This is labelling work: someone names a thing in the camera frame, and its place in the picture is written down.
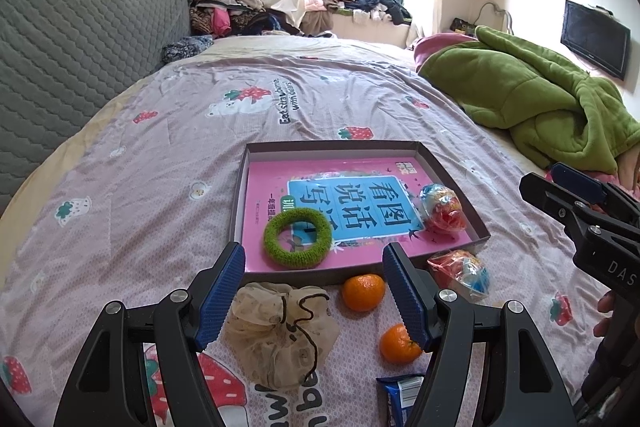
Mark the orange mandarin with stem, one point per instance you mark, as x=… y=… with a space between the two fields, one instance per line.
x=397 y=347

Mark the grey quilted headboard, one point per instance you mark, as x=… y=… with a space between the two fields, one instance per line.
x=75 y=57

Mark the shallow grey cardboard box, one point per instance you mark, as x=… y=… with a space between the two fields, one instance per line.
x=320 y=279

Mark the beige sheer scrunchie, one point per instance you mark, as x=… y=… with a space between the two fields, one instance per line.
x=265 y=332

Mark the person's right hand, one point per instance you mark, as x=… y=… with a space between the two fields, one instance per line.
x=606 y=312

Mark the green fleece blanket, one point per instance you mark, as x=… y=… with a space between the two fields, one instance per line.
x=525 y=87

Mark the wrapped toy egg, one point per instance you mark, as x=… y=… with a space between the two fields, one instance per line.
x=442 y=212
x=460 y=274

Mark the blue patterned cloth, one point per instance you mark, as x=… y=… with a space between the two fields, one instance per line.
x=185 y=48

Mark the black flat television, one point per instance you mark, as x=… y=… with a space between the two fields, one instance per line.
x=595 y=38

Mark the pink and blue book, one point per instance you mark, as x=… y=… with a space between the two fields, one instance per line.
x=270 y=187

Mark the pink pillow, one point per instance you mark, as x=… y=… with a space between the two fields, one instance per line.
x=435 y=47

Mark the black bag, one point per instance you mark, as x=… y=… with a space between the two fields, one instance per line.
x=462 y=25

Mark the blue snack packet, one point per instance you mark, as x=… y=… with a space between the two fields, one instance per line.
x=397 y=399

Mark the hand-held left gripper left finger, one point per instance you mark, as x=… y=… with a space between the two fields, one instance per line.
x=222 y=294

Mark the clothes pile beside headboard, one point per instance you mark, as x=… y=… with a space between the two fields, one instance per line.
x=225 y=7

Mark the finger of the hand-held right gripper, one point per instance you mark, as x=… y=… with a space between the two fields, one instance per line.
x=542 y=194
x=580 y=181

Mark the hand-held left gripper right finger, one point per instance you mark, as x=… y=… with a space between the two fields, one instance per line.
x=406 y=294

